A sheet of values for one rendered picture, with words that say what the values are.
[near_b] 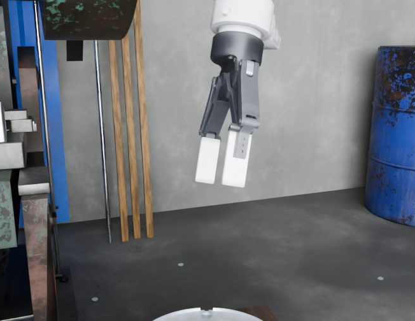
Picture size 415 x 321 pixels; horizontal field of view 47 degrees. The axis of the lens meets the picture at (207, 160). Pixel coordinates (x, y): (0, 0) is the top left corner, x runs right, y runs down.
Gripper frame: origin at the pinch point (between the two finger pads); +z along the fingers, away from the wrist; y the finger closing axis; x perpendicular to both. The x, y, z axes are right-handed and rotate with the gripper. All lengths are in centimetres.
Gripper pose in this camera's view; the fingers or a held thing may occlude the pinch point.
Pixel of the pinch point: (218, 176)
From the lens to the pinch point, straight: 68.1
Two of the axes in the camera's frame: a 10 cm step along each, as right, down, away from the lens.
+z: -1.5, 9.9, -0.6
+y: 2.8, -0.1, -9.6
